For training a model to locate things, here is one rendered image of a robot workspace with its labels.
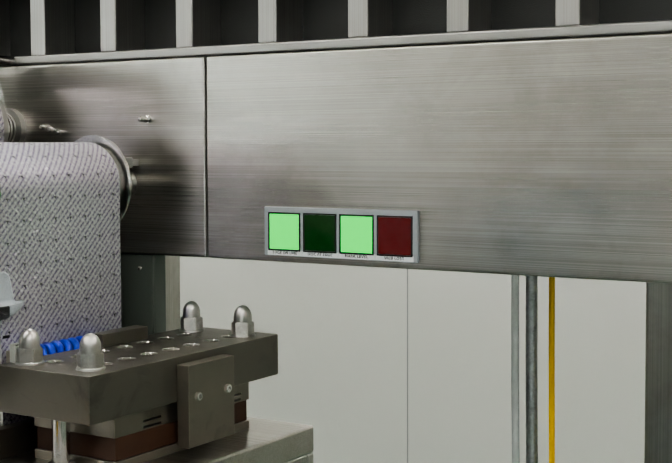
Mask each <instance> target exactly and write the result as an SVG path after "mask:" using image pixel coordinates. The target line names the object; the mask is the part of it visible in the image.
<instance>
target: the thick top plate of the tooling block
mask: <svg viewBox="0 0 672 463"><path fill-rule="evenodd" d="M203 328H204V331H202V332H193V333H187V332H180V331H179V329H176V330H171V331H166V332H160V333H155V334H150V335H148V338H147V339H143V340H138V341H133V342H128V343H123V344H118V345H113V346H108V347H101V352H103V353H104V366H105V367H106V369H105V370H101V371H94V372H82V371H77V370H76V367H77V353H78V352H79V349H74V350H69V351H64V352H59V353H54V354H49V355H44V356H43V360H44V361H45V363H44V364H41V365H35V366H18V365H15V363H12V362H9V363H4V364H0V412H4V413H10V414H17V415H23V416H30V417H36V418H43V419H49V420H55V421H62V422H68V423H75V424H81V425H88V426H91V425H95V424H98V423H102V422H106V421H109V420H113V419H117V418H120V417H124V416H127V415H131V414H135V413H138V412H142V411H146V410H149V409H153V408H157V407H160V406H164V405H168V404H171V403H175V402H177V365H178V364H182V363H186V362H191V361H195V360H199V359H203V358H208V357H212V356H216V355H220V354H228V355H234V386H237V385H240V384H244V383H248V382H251V381H255V380H259V379H262V378H266V377H269V376H273V375H277V374H278V334H272V333H261V332H254V333H255V336H253V337H245V338H239V337H231V336H230V334H231V330H229V329H218V328H208V327H203Z"/></svg>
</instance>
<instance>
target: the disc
mask: <svg viewBox="0 0 672 463"><path fill-rule="evenodd" d="M75 142H90V143H95V144H97V145H99V146H101V147H103V148H104V149H105V150H106V151H107V152H108V153H109V154H110V156H111V157H112V158H113V159H114V161H115V163H116V165H117V167H118V170H119V173H120V179H121V193H120V221H121V220H122V218H123V217H124V215H125V213H126V211H127V209H128V206H129V203H130V198H131V191H132V181H131V174H130V169H129V166H128V163H127V161H126V158H125V156H124V155H123V153H122V152H121V150H120V149H119V148H118V147H117V145H115V144H114V143H113V142H112V141H111V140H109V139H107V138H105V137H102V136H98V135H88V136H84V137H82V138H79V139H78V140H76V141H75Z"/></svg>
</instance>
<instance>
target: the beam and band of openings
mask: <svg viewBox="0 0 672 463"><path fill-rule="evenodd" d="M661 33H672V0H0V55H2V56H13V57H14V58H15V64H14V65H0V67H7V66H27V65H47V64H67V63H86V62H106V61H126V60H146V59H166V58H185V57H208V56H225V55H245V54H265V53H285V52H305V51H324V50H344V49H364V48H384V47H404V46H423V45H443V44H463V43H483V42H503V41H522V40H542V39H562V38H582V37H602V36H622V35H641V34H661Z"/></svg>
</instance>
